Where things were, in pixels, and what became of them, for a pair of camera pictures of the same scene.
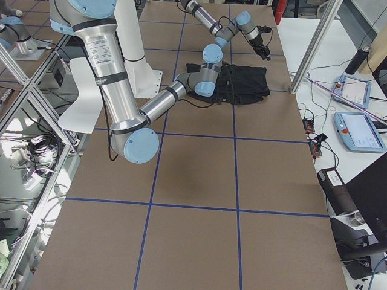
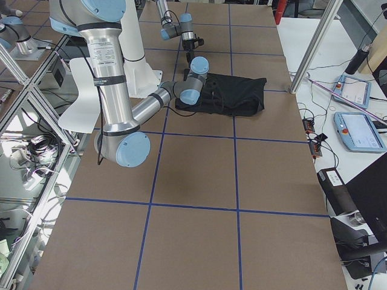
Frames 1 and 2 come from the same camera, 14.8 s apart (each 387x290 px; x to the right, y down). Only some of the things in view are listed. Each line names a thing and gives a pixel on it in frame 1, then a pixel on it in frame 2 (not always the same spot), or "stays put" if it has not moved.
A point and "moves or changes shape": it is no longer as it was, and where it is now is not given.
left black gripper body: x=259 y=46 to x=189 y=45
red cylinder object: x=279 y=10 stays put
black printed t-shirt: x=237 y=84 moves or changes shape
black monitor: x=369 y=190 stays put
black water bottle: x=358 y=59 stays put
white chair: x=83 y=113 stays put
